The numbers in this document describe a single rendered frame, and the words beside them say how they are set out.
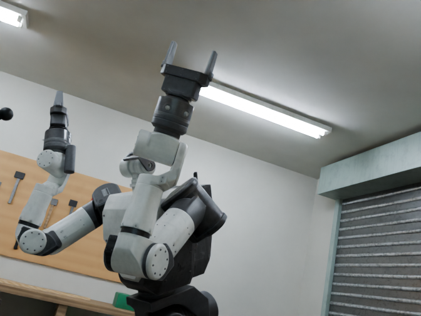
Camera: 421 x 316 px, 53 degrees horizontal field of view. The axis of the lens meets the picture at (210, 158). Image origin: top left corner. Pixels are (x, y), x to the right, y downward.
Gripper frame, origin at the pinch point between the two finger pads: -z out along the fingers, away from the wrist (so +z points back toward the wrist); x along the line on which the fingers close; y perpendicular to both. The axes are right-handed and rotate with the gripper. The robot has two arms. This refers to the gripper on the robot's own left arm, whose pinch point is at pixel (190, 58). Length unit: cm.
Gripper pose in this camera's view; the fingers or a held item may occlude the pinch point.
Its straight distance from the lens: 105.8
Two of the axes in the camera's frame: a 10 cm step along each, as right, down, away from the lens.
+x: -9.2, -2.8, 2.7
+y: 2.5, 1.1, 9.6
